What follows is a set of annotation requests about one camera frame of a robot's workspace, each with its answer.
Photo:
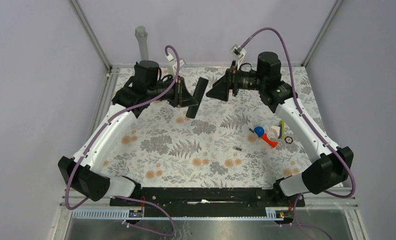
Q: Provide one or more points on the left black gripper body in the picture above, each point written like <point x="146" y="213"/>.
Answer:
<point x="176" y="99"/>

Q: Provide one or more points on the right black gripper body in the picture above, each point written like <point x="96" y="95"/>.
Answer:
<point x="237" y="80"/>

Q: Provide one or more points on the black remote control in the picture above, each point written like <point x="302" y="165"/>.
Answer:
<point x="198" y="95"/>

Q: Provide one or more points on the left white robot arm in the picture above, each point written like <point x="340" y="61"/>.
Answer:
<point x="82" y="171"/>

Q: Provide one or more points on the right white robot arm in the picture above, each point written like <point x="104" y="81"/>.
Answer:
<point x="330" y="163"/>

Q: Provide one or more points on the blue and orange toy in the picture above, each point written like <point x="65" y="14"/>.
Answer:
<point x="260" y="132"/>

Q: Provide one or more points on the floral patterned mat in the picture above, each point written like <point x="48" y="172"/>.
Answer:
<point x="164" y="148"/>

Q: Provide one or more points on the silver microphone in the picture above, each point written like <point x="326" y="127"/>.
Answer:
<point x="141" y="36"/>

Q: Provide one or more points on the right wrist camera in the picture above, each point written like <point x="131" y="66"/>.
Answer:
<point x="239" y="53"/>

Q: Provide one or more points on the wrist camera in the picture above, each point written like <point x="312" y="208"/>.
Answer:
<point x="173" y="63"/>
<point x="239" y="53"/>

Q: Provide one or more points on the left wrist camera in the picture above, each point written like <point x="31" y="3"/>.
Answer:
<point x="173" y="63"/>

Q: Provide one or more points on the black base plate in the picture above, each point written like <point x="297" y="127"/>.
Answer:
<point x="211" y="200"/>

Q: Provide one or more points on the white slotted cable duct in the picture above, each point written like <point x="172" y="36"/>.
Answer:
<point x="154" y="214"/>

